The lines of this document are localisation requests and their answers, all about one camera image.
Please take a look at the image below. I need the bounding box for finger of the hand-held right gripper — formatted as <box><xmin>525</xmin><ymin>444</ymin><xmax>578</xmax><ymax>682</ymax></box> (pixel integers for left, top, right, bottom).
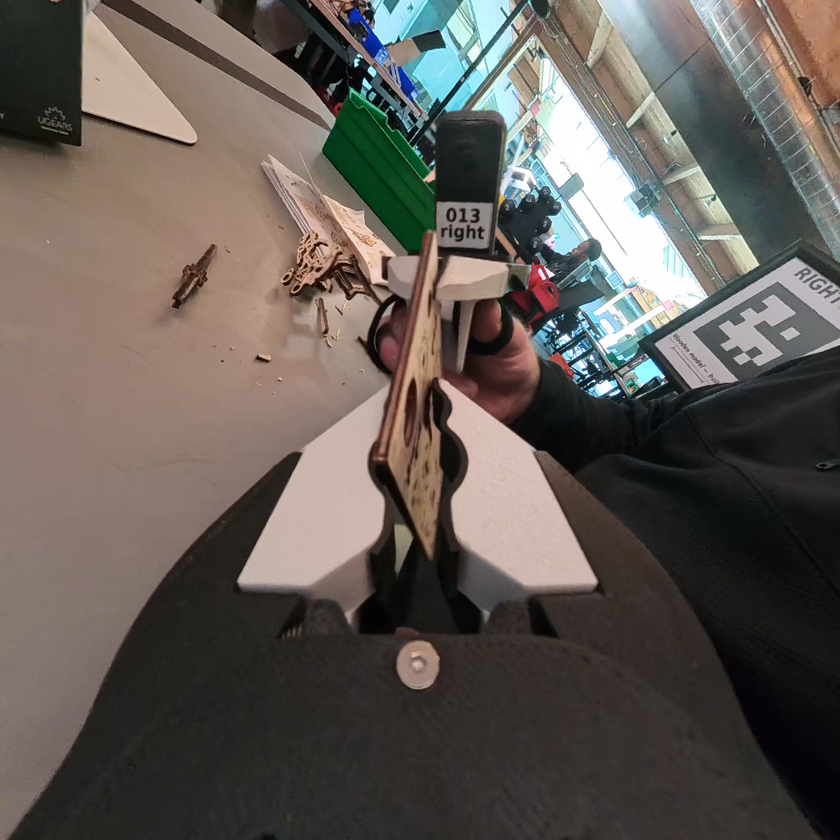
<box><xmin>436</xmin><ymin>258</ymin><xmax>511</xmax><ymax>307</ymax></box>
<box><xmin>382</xmin><ymin>255</ymin><xmax>429</xmax><ymax>304</ymax></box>

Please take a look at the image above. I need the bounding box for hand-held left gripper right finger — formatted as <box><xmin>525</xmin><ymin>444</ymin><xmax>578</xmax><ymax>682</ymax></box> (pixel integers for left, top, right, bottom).
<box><xmin>430</xmin><ymin>381</ymin><xmax>599</xmax><ymax>634</ymax></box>

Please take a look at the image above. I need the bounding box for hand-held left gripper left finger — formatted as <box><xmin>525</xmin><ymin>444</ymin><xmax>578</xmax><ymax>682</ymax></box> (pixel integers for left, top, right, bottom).
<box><xmin>236</xmin><ymin>384</ymin><xmax>403</xmax><ymax>634</ymax></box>

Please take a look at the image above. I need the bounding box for wooden parts sheet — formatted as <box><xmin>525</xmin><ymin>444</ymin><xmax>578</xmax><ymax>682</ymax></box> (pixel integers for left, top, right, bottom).
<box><xmin>367</xmin><ymin>230</ymin><xmax>448</xmax><ymax>563</ymax></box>

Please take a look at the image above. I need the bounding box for white instruction booklet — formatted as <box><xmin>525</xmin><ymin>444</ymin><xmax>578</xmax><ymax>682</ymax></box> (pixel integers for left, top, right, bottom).
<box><xmin>260</xmin><ymin>154</ymin><xmax>399</xmax><ymax>271</ymax></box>

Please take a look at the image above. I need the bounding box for wooden wheel axle assembly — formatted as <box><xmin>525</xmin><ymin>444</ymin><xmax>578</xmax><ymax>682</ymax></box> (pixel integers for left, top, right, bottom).
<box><xmin>171</xmin><ymin>243</ymin><xmax>219</xmax><ymax>311</ymax></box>

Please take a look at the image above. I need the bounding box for person's right hand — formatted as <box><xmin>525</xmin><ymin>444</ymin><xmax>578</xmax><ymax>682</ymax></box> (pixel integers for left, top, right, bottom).
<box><xmin>377</xmin><ymin>302</ymin><xmax>543</xmax><ymax>425</ymax></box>

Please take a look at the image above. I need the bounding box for wooden chassis assembly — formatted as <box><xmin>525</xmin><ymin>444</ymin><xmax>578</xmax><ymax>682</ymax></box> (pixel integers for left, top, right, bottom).
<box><xmin>280</xmin><ymin>230</ymin><xmax>374</xmax><ymax>301</ymax></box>

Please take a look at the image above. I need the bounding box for green plastic bin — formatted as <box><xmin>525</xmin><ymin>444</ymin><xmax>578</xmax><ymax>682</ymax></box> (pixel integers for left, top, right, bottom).
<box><xmin>321</xmin><ymin>88</ymin><xmax>438</xmax><ymax>254</ymax></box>

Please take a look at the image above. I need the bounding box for framed marker sign board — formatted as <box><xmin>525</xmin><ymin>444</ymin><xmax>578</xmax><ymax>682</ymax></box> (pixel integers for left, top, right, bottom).
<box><xmin>638</xmin><ymin>245</ymin><xmax>840</xmax><ymax>396</ymax></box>

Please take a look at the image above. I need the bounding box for dark kit box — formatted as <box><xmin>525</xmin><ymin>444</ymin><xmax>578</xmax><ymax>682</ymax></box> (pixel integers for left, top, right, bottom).
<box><xmin>0</xmin><ymin>0</ymin><xmax>84</xmax><ymax>147</ymax></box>

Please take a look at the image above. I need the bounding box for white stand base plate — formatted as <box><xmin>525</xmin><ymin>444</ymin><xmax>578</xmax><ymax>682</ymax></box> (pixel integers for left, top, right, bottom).
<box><xmin>81</xmin><ymin>10</ymin><xmax>198</xmax><ymax>146</ymax></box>

